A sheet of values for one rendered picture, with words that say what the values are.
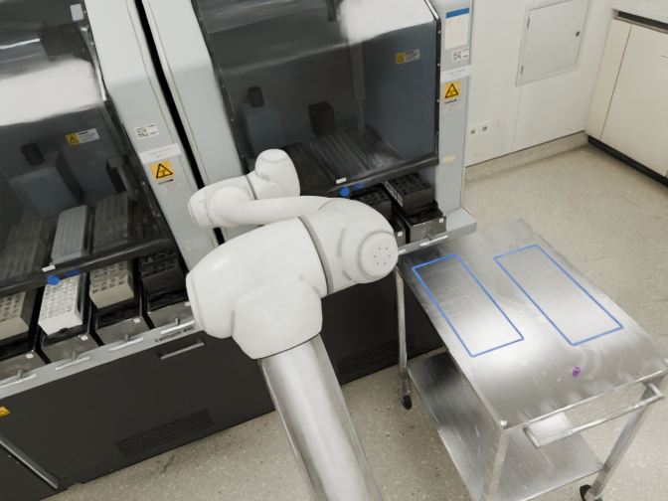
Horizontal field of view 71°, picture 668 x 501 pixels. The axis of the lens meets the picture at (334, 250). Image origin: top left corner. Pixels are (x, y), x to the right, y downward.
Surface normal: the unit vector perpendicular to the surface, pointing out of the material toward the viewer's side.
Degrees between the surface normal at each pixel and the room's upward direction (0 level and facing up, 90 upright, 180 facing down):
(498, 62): 90
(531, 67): 90
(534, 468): 0
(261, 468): 0
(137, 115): 90
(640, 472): 0
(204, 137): 90
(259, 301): 54
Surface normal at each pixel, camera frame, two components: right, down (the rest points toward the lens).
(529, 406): -0.12, -0.75
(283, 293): 0.33, -0.02
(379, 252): 0.47, 0.22
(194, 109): 0.33, 0.59
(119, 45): 0.05, -0.36
